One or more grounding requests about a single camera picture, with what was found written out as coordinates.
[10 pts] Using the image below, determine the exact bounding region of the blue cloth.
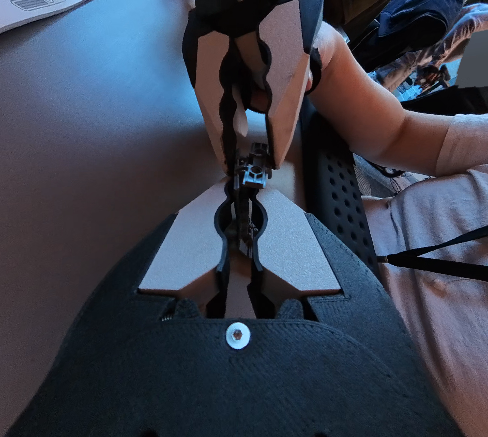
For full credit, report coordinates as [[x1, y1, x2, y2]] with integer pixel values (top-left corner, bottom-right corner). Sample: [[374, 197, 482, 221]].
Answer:
[[377, 0, 467, 50]]

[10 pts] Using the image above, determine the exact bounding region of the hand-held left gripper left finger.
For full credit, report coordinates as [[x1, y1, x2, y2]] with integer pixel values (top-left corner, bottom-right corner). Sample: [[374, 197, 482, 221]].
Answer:
[[138, 178, 234, 298]]

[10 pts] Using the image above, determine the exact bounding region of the black perforated panel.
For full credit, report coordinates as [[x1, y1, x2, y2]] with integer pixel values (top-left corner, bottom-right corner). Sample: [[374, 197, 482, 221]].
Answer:
[[299, 98, 380, 278]]

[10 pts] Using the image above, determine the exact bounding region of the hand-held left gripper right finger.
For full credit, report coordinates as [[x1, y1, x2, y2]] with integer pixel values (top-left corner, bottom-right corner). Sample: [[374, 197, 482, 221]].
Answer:
[[248, 186, 342, 305]]

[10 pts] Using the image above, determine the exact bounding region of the small black track link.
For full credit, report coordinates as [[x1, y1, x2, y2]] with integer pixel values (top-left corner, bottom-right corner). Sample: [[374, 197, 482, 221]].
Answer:
[[233, 142, 273, 190]]

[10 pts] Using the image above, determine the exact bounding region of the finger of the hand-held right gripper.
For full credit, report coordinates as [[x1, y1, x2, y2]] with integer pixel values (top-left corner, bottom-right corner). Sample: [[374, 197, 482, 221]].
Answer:
[[194, 31, 238, 179], [257, 0, 314, 170]]

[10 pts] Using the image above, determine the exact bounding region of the black toy track chain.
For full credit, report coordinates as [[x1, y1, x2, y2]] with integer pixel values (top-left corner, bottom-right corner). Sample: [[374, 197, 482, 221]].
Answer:
[[225, 187, 257, 258]]

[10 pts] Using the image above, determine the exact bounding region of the grey desk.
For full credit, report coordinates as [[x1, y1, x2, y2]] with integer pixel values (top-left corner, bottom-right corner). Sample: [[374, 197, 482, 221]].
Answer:
[[0, 0, 307, 422]]

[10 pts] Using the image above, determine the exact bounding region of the person's right forearm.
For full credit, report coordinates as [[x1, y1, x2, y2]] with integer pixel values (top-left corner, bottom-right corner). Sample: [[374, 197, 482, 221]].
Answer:
[[307, 22, 458, 176]]

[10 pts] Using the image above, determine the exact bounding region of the person's right hand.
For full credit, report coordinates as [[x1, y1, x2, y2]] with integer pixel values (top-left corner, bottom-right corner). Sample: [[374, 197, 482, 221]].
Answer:
[[247, 85, 273, 114]]

